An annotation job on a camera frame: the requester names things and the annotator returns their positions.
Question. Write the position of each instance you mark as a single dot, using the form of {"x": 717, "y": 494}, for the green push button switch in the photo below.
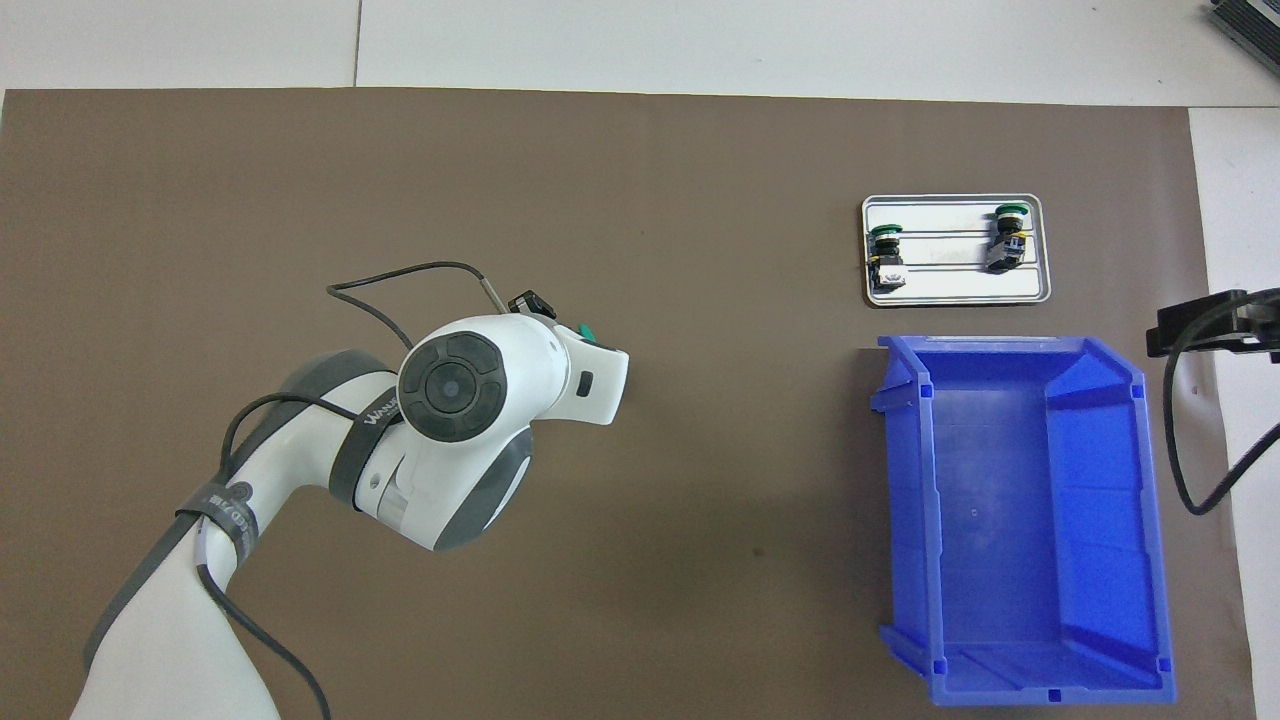
{"x": 1005, "y": 245}
{"x": 886, "y": 255}
{"x": 588, "y": 334}

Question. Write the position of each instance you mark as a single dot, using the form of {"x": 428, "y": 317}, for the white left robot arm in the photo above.
{"x": 480, "y": 440}

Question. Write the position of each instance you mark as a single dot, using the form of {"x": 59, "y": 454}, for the grey metal tray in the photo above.
{"x": 950, "y": 285}

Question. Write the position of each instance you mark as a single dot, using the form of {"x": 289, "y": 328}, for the brown table mat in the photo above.
{"x": 300, "y": 180}

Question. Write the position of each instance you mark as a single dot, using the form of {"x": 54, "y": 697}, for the blue plastic storage bin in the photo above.
{"x": 1020, "y": 520}

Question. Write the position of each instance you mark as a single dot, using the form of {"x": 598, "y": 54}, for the grey ribbed device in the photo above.
{"x": 1255, "y": 25}

